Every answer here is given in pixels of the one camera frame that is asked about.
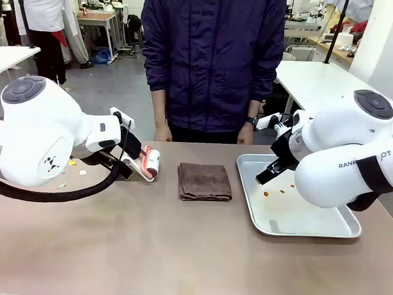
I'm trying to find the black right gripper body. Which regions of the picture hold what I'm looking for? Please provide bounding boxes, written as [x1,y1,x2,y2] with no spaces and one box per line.
[270,130,300,171]

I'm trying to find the pink lint roller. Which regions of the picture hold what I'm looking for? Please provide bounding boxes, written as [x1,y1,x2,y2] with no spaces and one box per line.
[138,144,161,179]

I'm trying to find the brown cloth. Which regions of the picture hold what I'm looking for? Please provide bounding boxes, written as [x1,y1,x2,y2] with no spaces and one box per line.
[177,162,233,202]

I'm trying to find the person left forearm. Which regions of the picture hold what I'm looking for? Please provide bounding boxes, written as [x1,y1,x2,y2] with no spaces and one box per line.
[245,100,261,119]

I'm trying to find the person right forearm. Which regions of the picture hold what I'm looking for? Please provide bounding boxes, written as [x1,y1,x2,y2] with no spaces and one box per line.
[150,89,168,127]

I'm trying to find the person right hand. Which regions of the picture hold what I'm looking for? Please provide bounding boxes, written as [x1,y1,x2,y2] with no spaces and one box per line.
[153,122,173,142]

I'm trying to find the person left hand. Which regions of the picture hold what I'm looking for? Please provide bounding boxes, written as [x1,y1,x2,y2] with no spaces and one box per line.
[236,124,254,145]

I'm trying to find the white folded stand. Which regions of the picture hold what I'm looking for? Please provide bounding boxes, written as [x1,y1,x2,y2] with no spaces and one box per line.
[121,155,158,183]

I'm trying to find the silver metal tray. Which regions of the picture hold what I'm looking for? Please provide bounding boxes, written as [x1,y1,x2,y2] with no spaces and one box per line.
[236,153,362,239]

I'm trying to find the black trousers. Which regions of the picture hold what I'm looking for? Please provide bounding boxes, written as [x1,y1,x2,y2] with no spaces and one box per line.
[168,121,242,144]

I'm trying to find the large white table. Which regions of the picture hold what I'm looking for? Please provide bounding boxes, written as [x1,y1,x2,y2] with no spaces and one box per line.
[274,60,380,115]

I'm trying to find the blue plastic bag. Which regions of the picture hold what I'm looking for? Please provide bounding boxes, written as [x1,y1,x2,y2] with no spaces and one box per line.
[91,48,113,66]

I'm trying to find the wooden workbench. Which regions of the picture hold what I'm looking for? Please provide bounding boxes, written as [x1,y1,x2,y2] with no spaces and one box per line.
[306,36,354,69]

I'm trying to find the person in navy jacket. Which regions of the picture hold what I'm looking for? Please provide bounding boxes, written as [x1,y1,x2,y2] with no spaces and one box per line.
[141,0,288,133]

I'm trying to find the black stool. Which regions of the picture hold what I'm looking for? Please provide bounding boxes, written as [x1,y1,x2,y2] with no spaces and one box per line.
[125,14,145,50]

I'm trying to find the person in grey trousers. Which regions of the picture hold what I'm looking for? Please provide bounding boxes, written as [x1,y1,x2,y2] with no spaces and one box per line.
[62,0,95,69]

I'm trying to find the wooden top desk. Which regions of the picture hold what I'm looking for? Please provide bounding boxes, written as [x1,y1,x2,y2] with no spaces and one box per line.
[76,11,121,62]

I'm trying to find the person in white coat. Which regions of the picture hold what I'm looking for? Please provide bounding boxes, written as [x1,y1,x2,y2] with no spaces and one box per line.
[14,0,68,85]

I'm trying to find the red cloth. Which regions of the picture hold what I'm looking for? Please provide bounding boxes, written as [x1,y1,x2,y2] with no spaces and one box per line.
[330,20,369,42]

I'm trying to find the white side table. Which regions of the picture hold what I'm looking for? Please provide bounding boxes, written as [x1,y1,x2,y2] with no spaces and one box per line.
[0,45,41,74]

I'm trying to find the black stand pole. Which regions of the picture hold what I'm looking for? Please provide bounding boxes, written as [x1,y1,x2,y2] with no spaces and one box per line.
[18,0,36,49]

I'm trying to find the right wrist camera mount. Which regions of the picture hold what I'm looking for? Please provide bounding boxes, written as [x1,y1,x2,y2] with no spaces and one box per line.
[255,112,295,133]

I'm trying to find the black left arm cable sleeve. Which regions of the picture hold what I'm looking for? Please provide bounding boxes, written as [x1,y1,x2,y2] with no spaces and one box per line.
[0,159,130,203]

